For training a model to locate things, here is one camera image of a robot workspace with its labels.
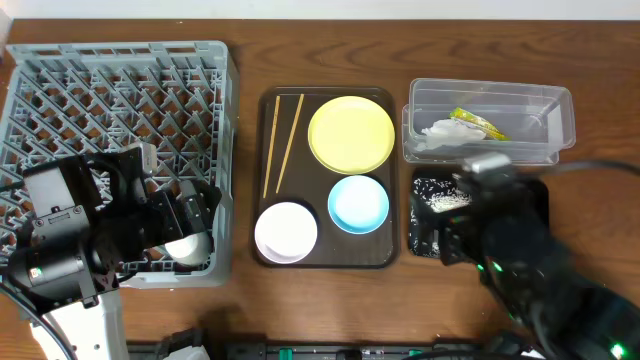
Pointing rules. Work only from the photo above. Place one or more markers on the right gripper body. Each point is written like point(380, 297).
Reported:
point(451, 232)

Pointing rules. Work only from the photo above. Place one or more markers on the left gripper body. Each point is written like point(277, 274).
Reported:
point(185, 215)

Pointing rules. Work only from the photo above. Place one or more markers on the white paper cup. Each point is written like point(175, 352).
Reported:
point(192, 250)

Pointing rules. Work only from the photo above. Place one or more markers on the rice grains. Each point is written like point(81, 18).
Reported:
point(440, 195)

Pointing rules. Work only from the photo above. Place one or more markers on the white bowl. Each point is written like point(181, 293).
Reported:
point(285, 232)

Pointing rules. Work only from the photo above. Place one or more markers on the green snack wrapper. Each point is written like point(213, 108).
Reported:
point(478, 122)

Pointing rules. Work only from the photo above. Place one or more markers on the white tissue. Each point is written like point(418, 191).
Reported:
point(450, 132)

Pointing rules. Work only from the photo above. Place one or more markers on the wooden chopstick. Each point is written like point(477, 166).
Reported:
point(290, 141)
point(271, 146)

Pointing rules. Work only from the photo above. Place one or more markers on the light blue bowl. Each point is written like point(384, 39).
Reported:
point(358, 204)

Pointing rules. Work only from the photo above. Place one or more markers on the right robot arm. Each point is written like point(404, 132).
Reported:
point(571, 316)

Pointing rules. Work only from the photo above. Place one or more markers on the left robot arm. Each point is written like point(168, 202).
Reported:
point(93, 213)

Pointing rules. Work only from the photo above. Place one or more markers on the black waste tray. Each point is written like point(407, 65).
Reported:
point(520, 237)

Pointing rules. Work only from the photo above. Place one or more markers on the grey dishwasher rack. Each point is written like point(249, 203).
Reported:
point(78, 98)

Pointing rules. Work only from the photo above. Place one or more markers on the dark brown serving tray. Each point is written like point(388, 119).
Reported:
point(308, 183)

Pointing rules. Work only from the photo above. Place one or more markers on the clear plastic bin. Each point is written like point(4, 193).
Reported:
point(538, 120)

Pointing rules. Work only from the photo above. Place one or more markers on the yellow plate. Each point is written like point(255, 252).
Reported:
point(351, 135)

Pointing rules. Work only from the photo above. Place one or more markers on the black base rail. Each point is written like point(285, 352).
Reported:
point(259, 348)

